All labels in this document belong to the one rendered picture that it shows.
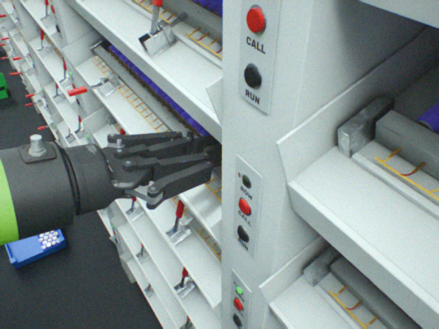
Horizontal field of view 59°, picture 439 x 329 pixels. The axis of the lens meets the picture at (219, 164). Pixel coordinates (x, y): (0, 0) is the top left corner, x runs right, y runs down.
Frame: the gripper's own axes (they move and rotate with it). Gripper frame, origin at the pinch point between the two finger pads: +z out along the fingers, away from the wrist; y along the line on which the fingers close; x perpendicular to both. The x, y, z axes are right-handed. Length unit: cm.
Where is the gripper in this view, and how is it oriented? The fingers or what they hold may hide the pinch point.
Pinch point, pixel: (220, 149)
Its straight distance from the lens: 52.6
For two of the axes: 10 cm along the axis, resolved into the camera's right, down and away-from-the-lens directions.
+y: -5.5, -5.4, 6.3
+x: -1.6, 8.2, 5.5
